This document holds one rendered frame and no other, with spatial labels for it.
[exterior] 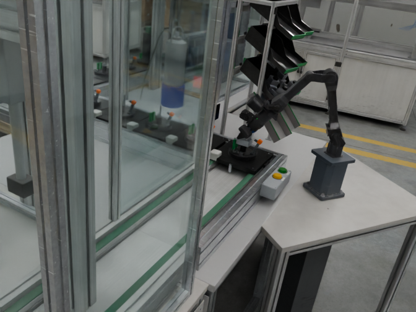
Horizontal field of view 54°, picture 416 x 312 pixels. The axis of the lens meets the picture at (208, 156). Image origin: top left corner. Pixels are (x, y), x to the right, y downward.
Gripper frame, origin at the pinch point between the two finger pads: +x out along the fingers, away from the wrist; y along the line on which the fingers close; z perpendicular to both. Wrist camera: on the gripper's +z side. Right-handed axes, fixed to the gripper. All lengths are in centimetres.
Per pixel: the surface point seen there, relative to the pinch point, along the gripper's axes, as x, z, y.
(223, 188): 10.3, -13.9, 26.2
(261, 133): 24, -5, -58
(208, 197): 11.5, -12.3, 36.7
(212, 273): 3, -32, 70
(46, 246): -36, 2, 134
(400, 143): 42, -121, -354
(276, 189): -5.8, -28.1, 18.7
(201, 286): 3, -32, 78
